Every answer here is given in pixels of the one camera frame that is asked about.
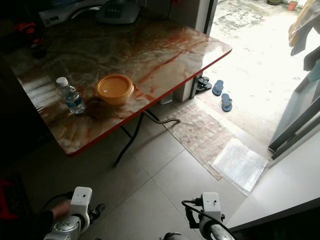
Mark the black fridge with white side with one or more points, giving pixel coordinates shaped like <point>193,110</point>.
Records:
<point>285,185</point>

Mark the grey standing table fan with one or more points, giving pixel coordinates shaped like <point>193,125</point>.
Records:
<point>117,12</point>

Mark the potted green plant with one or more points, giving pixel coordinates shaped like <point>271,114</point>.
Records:
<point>275,2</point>

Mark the small orange flower pot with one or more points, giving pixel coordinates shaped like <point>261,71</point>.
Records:
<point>293,6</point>

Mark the red plastic stool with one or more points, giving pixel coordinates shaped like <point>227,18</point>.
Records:
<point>7,200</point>

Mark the patterned brown door mat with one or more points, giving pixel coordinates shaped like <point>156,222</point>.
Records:
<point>200,135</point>

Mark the blue slipper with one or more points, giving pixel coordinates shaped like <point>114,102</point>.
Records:
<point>218,87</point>
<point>226,102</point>

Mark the black sandal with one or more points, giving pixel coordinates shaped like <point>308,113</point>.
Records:
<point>204,83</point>

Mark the orange lidded plastic bowl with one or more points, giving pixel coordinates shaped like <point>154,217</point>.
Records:
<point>115,89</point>

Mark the beige floral hanging cloth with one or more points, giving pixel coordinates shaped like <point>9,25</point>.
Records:
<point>305,20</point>

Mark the grey blue hanging garment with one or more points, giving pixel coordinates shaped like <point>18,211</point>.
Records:
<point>300,46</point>

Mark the grey metal sliding door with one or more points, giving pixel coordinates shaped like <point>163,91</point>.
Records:
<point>292,125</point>

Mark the clear plastic water bottle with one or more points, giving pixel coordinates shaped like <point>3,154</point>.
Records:
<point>72,97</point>

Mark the red and black tool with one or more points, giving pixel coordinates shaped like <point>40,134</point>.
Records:
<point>28,29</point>

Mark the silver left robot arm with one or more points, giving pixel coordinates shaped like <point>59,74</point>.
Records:
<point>62,231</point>

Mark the clear bubble wrap sheet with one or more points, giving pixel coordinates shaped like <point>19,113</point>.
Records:
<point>240,165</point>

